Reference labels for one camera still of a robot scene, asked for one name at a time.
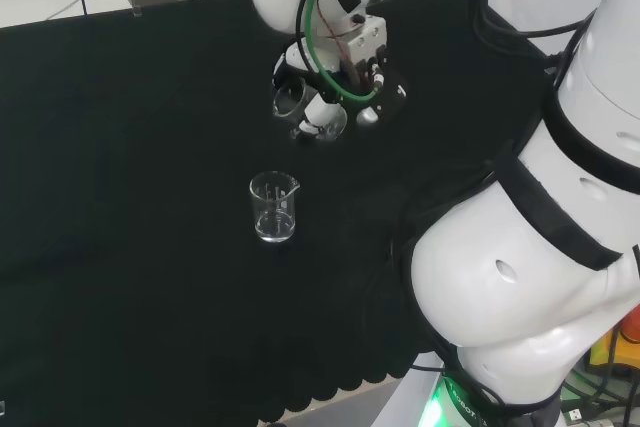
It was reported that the yellow stop button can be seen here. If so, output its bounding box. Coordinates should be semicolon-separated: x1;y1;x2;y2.
588;315;640;367

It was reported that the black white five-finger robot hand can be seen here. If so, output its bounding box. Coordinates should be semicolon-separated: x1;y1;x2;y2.
272;40;407;142

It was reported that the small clear glass beaker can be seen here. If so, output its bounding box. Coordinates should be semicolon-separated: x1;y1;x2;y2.
272;78;349;144

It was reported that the black bench cloth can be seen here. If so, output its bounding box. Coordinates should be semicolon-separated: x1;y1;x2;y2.
0;0;569;427

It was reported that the green cable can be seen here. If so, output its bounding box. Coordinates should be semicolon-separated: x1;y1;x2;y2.
295;0;382;104

